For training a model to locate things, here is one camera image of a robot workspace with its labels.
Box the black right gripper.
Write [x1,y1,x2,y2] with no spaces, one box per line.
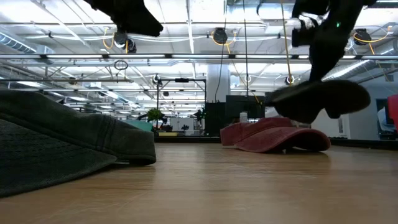
[309,0,374,82]

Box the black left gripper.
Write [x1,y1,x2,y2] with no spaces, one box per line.
[83,0,164,37]

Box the black baseball cap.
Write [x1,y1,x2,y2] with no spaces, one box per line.
[0,89,157,197]
[266,79,371,124]

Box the maroon baseball cap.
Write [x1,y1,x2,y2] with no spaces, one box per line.
[220,117,331,154]

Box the black monitor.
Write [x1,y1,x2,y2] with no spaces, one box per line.
[225,95,267,119]

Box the green potted plant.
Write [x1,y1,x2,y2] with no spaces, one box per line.
[146,108,164,123]

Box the teal plastic tray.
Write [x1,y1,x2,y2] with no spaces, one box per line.
[123,119,154,133]

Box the black box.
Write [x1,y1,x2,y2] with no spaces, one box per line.
[204,101,227,138]

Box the black ceiling cable reel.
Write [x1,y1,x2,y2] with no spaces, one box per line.
[353,27,373,46]
[212,27,229,45]
[113,28,137,54]

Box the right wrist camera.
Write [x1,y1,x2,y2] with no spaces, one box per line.
[291,15,318,48]

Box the silver ventilation duct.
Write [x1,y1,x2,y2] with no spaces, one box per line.
[323,58,398,90]
[0,30,55,55]

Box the distant black rig frame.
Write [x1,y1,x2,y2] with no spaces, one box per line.
[156,77,208,131]

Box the long ceiling light rail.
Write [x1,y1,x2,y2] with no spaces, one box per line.
[0,52,398,62]

